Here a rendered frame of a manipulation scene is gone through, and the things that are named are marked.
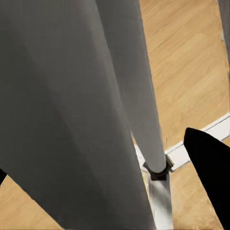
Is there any camera tripod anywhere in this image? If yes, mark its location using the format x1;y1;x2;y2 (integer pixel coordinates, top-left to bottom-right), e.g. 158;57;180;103
0;0;230;230

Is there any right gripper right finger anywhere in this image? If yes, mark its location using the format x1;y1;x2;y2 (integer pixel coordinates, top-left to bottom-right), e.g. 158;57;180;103
184;128;230;230

